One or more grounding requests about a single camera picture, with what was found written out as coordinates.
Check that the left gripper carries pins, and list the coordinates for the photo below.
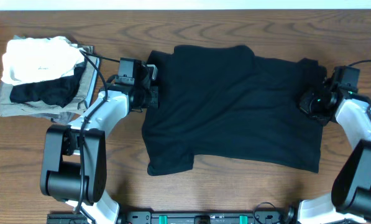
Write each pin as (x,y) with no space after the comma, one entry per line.
(155,98)

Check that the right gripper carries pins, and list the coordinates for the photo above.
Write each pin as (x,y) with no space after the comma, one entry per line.
(304,102)

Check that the black t-shirt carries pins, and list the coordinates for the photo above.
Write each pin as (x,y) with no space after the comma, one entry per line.
(230,103)

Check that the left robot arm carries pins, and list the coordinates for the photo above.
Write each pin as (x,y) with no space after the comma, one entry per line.
(74,169)

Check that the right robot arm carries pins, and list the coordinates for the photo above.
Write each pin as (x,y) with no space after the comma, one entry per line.
(350,197)

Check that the black folded garment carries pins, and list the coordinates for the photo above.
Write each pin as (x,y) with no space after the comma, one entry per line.
(59,92)

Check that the beige folded garment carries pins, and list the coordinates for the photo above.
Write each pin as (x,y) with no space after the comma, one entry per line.
(78,105)

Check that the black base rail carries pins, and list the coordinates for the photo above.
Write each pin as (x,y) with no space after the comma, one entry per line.
(146,217)

